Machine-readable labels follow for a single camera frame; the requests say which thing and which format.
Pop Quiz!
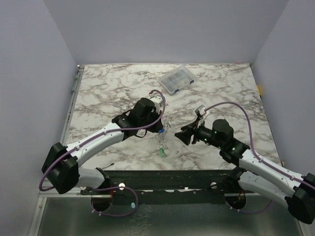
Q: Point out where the silver keyring chain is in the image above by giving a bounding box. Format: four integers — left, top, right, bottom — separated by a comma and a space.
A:
158, 121, 172, 149

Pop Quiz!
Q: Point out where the green key tag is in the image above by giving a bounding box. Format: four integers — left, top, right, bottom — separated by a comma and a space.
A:
159, 148, 165, 158

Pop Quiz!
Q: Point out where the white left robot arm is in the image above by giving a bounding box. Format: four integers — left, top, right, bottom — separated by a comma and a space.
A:
39, 95, 166, 194

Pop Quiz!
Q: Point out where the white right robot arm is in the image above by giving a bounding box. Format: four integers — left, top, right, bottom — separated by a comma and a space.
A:
175, 119, 315, 224

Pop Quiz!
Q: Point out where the clear plastic organizer box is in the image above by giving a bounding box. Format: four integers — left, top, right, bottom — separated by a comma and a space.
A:
158, 65, 196, 96

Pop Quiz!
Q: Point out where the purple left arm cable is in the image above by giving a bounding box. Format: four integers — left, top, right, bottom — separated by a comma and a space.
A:
39, 89, 166, 192

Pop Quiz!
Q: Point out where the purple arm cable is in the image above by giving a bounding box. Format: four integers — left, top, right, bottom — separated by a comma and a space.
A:
205, 102, 315, 189
39, 89, 166, 192

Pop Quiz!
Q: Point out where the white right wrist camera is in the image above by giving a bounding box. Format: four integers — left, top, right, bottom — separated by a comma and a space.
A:
194, 105, 209, 118

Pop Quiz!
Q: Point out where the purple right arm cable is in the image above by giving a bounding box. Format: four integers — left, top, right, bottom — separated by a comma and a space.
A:
205, 102, 315, 189

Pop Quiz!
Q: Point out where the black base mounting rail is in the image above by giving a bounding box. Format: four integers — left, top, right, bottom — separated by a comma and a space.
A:
81, 167, 245, 205

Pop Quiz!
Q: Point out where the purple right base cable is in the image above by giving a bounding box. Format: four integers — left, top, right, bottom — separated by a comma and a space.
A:
228, 199, 274, 214

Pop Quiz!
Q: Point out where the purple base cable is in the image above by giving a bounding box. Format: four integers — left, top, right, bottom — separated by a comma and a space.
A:
83, 186, 139, 218
228, 199, 274, 214

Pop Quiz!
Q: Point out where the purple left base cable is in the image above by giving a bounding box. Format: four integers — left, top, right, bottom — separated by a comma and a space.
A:
83, 186, 139, 218

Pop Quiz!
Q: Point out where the aluminium extrusion frame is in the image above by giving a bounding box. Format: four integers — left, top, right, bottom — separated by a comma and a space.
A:
28, 65, 85, 236

